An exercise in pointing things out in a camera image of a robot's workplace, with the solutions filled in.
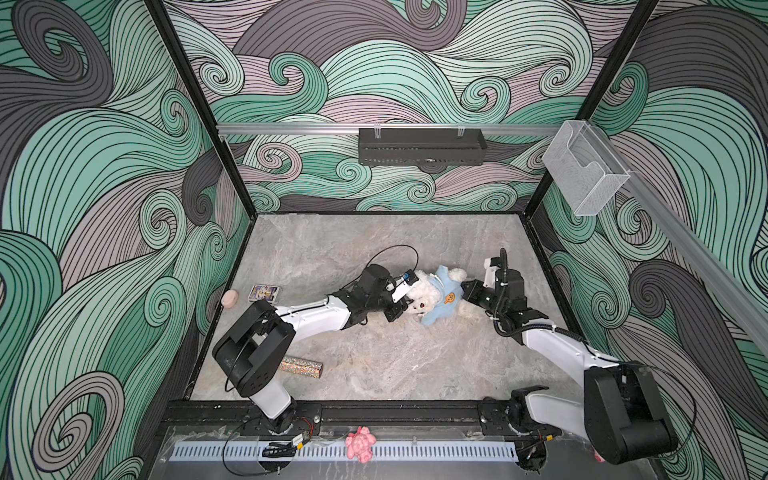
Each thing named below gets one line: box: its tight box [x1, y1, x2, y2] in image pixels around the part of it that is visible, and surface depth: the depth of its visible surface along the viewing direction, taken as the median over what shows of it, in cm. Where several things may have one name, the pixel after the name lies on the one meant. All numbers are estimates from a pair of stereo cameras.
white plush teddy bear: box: [405, 268, 467, 318], surface depth 85 cm
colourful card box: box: [248, 284, 280, 304], surface depth 97 cm
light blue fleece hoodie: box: [421, 265, 464, 325], surface depth 87 cm
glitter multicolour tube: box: [279, 356, 323, 379], surface depth 80 cm
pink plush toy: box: [346, 426, 376, 464], surface depth 68 cm
